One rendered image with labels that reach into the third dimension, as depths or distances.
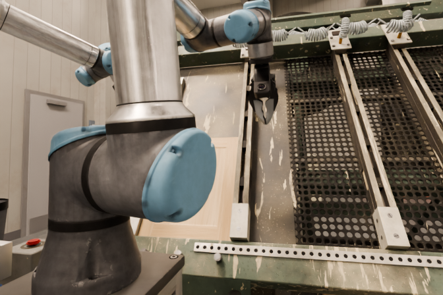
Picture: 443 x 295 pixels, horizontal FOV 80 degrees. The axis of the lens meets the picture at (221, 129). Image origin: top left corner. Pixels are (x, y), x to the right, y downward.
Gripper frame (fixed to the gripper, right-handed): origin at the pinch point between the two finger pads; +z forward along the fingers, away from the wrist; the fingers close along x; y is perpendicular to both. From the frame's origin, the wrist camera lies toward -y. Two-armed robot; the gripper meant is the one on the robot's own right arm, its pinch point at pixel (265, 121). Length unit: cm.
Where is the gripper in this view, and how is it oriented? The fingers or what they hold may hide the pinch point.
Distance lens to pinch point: 85.6
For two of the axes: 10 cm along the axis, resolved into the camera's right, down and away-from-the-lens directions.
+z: 1.4, 9.1, 3.8
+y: 2.3, -4.1, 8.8
